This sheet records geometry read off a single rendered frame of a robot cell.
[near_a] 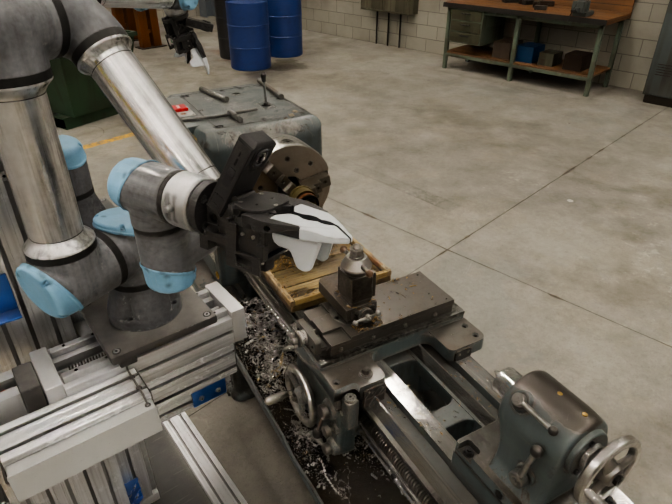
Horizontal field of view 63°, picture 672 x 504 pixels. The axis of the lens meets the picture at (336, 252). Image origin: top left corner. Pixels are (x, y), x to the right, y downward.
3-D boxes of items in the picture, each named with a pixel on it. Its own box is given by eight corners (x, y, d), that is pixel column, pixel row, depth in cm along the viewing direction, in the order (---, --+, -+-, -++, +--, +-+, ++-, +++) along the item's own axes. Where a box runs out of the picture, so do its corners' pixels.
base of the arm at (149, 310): (123, 341, 108) (112, 301, 103) (99, 305, 119) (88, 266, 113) (194, 313, 116) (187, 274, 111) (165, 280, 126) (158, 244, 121)
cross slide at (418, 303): (291, 326, 150) (291, 313, 147) (419, 283, 167) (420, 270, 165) (320, 363, 137) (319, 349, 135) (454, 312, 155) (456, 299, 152)
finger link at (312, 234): (347, 277, 63) (281, 255, 67) (351, 229, 60) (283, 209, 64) (332, 287, 60) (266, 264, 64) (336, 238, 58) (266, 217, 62)
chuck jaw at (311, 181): (293, 176, 190) (323, 165, 194) (296, 189, 193) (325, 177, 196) (307, 188, 181) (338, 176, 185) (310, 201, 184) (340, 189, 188)
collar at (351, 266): (335, 262, 141) (335, 252, 139) (361, 254, 144) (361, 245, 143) (350, 277, 135) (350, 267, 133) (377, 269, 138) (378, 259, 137)
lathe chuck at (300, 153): (237, 225, 195) (237, 139, 180) (315, 214, 209) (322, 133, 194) (246, 237, 188) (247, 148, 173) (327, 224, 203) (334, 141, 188)
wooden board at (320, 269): (253, 265, 187) (252, 255, 184) (345, 239, 201) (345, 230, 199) (290, 313, 164) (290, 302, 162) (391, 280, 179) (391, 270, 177)
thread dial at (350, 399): (339, 421, 139) (339, 393, 133) (351, 416, 140) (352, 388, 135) (346, 431, 136) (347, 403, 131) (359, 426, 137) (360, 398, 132)
